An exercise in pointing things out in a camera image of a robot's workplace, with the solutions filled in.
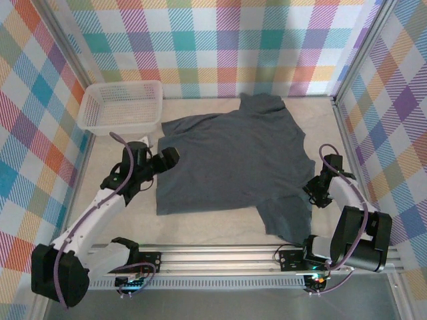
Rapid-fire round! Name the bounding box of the grey t-shirt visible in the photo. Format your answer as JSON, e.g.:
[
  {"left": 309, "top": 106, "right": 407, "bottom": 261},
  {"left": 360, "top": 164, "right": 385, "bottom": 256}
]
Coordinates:
[{"left": 153, "top": 92, "right": 317, "bottom": 248}]

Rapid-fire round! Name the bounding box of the white perforated plastic basket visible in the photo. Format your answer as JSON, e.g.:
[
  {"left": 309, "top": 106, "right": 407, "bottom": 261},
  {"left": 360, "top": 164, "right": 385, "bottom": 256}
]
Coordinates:
[{"left": 77, "top": 79, "right": 164, "bottom": 137}]

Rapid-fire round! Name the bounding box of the aluminium corner strut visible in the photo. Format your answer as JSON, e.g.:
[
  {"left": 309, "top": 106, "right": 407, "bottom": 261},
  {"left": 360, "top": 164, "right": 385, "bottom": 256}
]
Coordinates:
[
  {"left": 29, "top": 301, "right": 54, "bottom": 320},
  {"left": 386, "top": 271, "right": 413, "bottom": 320}
]

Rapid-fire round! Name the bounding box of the grey metal shelf plate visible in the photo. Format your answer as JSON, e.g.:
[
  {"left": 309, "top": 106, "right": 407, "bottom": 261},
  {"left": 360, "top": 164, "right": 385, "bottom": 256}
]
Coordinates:
[{"left": 43, "top": 289, "right": 401, "bottom": 320}]

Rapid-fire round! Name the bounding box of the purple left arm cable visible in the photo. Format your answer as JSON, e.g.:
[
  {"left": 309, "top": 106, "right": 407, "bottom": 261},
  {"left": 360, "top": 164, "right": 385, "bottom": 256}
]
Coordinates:
[{"left": 55, "top": 132, "right": 157, "bottom": 309}]

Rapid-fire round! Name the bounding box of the aluminium side rail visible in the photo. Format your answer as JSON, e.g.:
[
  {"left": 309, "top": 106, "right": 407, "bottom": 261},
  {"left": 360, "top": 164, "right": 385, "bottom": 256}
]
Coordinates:
[
  {"left": 333, "top": 96, "right": 383, "bottom": 247},
  {"left": 58, "top": 131, "right": 97, "bottom": 251}
]

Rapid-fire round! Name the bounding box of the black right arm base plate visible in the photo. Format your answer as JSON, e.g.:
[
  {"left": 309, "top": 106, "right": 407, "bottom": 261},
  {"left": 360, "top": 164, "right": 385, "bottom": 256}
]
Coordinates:
[{"left": 278, "top": 246, "right": 331, "bottom": 271}]

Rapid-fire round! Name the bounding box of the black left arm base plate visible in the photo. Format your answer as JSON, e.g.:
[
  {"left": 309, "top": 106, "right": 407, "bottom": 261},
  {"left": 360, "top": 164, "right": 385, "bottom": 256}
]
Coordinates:
[{"left": 137, "top": 250, "right": 162, "bottom": 275}]

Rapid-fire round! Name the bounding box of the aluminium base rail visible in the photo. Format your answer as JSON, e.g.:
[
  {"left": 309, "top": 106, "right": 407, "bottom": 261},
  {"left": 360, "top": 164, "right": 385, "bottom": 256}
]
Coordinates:
[{"left": 87, "top": 244, "right": 405, "bottom": 277}]

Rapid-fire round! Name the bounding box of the aluminium frame post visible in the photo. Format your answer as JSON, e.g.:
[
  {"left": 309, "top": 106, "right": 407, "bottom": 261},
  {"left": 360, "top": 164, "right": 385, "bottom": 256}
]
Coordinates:
[
  {"left": 31, "top": 0, "right": 94, "bottom": 91},
  {"left": 332, "top": 0, "right": 403, "bottom": 103}
]

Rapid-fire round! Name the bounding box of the slotted grey cable duct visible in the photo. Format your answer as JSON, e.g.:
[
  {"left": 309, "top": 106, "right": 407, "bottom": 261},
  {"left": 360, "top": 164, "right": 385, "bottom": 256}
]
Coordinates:
[{"left": 89, "top": 278, "right": 307, "bottom": 291}]

